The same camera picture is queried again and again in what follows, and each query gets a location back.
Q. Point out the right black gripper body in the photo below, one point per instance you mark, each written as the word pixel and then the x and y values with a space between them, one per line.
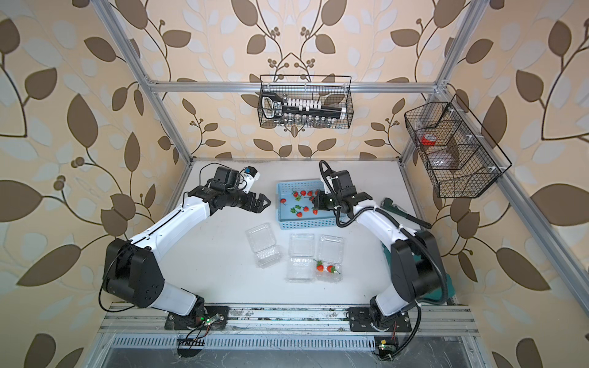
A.
pixel 328 200

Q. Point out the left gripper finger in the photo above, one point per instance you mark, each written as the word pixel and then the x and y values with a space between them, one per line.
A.
pixel 262 200
pixel 258 208

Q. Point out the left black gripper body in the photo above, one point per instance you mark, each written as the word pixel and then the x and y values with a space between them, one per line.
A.
pixel 238 198

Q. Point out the clear clamshell container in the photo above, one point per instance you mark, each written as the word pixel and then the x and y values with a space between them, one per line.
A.
pixel 263 244
pixel 300 265
pixel 330 249

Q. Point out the packed strawberries cluster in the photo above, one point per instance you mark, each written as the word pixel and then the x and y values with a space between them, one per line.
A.
pixel 323 267

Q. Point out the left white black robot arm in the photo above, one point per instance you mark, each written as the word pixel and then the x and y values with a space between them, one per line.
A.
pixel 132 267

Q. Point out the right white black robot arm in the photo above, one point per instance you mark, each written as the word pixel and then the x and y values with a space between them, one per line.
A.
pixel 389 231

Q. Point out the strawberries in blue basket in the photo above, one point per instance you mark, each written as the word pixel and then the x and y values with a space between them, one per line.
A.
pixel 295 205

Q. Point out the blue plastic basket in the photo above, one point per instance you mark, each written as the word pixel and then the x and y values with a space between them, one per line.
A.
pixel 324 218

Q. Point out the green pipe wrench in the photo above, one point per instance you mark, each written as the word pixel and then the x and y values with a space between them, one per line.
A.
pixel 389 205

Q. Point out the black white tool set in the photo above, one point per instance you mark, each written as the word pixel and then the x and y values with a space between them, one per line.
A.
pixel 273 106

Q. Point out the red tape roll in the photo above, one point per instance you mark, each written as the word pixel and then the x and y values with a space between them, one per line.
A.
pixel 428 140

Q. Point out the clear dish in basket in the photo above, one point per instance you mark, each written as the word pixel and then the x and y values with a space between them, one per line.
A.
pixel 443 161

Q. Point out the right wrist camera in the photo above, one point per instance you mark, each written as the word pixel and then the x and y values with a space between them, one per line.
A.
pixel 340 183

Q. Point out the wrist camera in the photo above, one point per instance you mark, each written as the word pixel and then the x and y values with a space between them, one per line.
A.
pixel 250 175
pixel 340 183

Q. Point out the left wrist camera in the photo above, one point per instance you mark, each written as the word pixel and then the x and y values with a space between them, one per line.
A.
pixel 250 175

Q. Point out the back black wire basket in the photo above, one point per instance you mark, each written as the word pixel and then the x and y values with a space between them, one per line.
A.
pixel 332 90

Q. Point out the black wire basket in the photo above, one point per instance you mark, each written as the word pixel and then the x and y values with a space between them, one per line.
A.
pixel 332 90
pixel 480 158

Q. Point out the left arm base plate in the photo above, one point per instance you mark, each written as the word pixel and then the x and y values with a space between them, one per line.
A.
pixel 214 317

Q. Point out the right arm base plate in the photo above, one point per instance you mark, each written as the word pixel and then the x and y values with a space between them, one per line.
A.
pixel 365 319

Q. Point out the right black wire basket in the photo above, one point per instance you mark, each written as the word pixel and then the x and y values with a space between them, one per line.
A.
pixel 480 158

